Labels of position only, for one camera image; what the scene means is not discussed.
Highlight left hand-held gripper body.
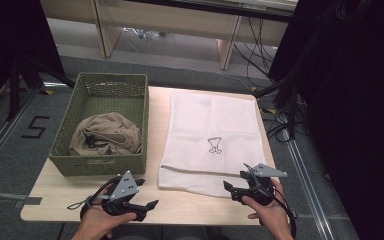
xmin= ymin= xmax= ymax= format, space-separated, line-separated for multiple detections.
xmin=101 ymin=170 xmax=148 ymax=222

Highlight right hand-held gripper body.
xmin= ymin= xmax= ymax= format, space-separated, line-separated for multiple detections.
xmin=231 ymin=162 xmax=288 ymax=206

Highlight beige cloth garment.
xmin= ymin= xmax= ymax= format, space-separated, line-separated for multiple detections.
xmin=68 ymin=112 xmax=144 ymax=157

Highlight white mesh laundry bag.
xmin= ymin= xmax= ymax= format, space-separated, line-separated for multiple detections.
xmin=157 ymin=90 xmax=268 ymax=199

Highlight green woven basket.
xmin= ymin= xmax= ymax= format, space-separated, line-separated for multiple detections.
xmin=48 ymin=72 xmax=150 ymax=177

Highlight person's right hand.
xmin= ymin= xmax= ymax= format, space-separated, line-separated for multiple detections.
xmin=241 ymin=179 xmax=293 ymax=232

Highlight person's left hand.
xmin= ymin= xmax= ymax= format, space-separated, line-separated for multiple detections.
xmin=79 ymin=186 xmax=138 ymax=236

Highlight black metal stand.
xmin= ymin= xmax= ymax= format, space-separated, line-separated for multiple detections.
xmin=254 ymin=59 xmax=310 ymax=141

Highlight grey floor strip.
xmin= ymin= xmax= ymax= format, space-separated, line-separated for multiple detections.
xmin=0 ymin=189 xmax=43 ymax=210

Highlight black curtain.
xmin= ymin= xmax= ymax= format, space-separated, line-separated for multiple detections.
xmin=268 ymin=0 xmax=384 ymax=240
xmin=0 ymin=0 xmax=66 ymax=113

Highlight black tripod stand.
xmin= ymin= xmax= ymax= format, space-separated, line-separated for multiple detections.
xmin=5 ymin=54 xmax=77 ymax=122

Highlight clear plastic clutter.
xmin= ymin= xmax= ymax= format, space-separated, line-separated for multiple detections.
xmin=123 ymin=27 xmax=167 ymax=40

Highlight light wooden desk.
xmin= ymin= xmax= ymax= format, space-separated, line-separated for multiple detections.
xmin=39 ymin=0 xmax=298 ymax=71

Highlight left hand-held gripper black cable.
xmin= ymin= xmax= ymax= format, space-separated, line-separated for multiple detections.
xmin=79 ymin=175 xmax=123 ymax=221

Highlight hand-held gripper black cable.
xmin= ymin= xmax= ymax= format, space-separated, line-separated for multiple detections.
xmin=79 ymin=175 xmax=123 ymax=221
xmin=273 ymin=188 xmax=298 ymax=240

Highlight right hand-held gripper black cable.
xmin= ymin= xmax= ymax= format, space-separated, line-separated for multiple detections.
xmin=273 ymin=188 xmax=298 ymax=240

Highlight metal floor rail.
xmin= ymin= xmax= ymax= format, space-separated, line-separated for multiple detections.
xmin=279 ymin=113 xmax=336 ymax=240
xmin=0 ymin=86 xmax=42 ymax=182

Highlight thin black strap loop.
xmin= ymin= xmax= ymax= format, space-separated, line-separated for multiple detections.
xmin=66 ymin=199 xmax=93 ymax=211

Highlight black floor cables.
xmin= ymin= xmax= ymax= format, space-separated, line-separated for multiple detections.
xmin=259 ymin=99 xmax=312 ymax=145

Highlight black hanging desk cables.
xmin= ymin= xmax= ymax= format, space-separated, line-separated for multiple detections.
xmin=233 ymin=16 xmax=282 ymax=88

